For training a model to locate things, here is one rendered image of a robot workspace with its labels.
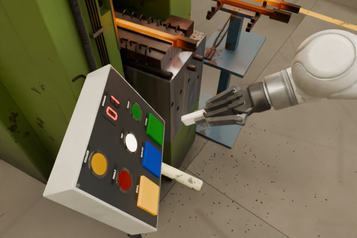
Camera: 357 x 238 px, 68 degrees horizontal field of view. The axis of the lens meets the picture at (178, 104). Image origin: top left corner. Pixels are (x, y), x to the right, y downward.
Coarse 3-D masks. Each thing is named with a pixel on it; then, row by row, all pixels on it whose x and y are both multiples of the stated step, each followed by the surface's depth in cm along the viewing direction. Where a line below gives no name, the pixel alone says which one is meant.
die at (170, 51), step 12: (144, 24) 118; (156, 24) 119; (120, 36) 113; (132, 36) 113; (144, 36) 113; (132, 48) 109; (144, 48) 109; (156, 48) 108; (168, 48) 108; (180, 48) 120; (144, 60) 109; (156, 60) 105; (168, 60) 112
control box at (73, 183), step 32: (96, 96) 62; (128, 96) 72; (96, 128) 57; (128, 128) 67; (64, 160) 53; (128, 160) 63; (64, 192) 48; (96, 192) 51; (128, 192) 59; (128, 224) 61
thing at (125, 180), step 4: (124, 172) 60; (120, 176) 59; (124, 176) 60; (128, 176) 61; (120, 180) 58; (124, 180) 59; (128, 180) 60; (120, 184) 58; (124, 184) 59; (128, 184) 60; (124, 188) 59; (128, 188) 60
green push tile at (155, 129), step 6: (150, 114) 79; (150, 120) 77; (156, 120) 80; (150, 126) 76; (156, 126) 79; (162, 126) 82; (150, 132) 75; (156, 132) 78; (162, 132) 81; (156, 138) 77; (162, 138) 80; (162, 144) 79
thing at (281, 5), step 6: (252, 0) 143; (258, 0) 141; (264, 0) 140; (270, 0) 139; (276, 0) 139; (282, 0) 138; (276, 6) 139; (282, 6) 138; (288, 6) 136; (294, 6) 134; (300, 6) 134; (294, 12) 136
